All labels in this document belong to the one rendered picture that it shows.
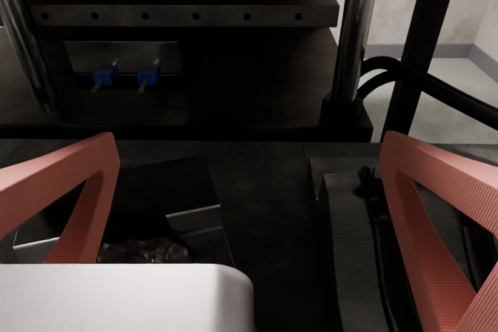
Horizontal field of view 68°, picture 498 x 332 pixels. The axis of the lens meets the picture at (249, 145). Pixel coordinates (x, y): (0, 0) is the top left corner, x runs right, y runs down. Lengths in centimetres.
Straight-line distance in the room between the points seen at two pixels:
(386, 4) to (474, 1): 68
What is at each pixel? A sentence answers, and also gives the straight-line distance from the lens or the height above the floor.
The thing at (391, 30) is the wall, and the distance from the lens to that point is 334.
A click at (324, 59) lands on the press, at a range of 125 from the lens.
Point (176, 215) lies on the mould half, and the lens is 51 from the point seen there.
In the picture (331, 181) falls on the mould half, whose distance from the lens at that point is 52.
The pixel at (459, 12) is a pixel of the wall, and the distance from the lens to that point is 350.
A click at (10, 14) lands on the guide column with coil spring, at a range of 98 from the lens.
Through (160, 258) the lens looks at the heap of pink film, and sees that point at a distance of 49.
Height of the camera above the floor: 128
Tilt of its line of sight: 37 degrees down
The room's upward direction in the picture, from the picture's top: straight up
